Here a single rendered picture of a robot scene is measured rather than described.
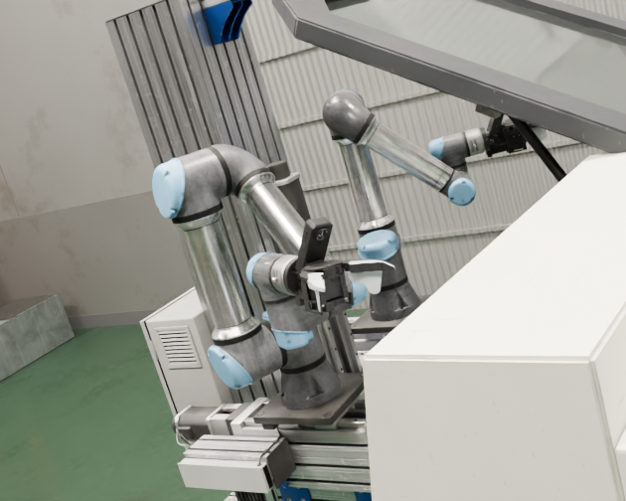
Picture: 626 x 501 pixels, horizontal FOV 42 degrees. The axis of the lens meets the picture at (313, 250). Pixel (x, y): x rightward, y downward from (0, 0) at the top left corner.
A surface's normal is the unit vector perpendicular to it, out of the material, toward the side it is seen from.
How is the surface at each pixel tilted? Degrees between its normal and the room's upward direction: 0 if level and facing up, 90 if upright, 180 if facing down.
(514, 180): 90
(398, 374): 90
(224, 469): 90
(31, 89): 90
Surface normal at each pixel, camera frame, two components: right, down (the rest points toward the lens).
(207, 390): -0.49, 0.35
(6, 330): 0.83, -0.11
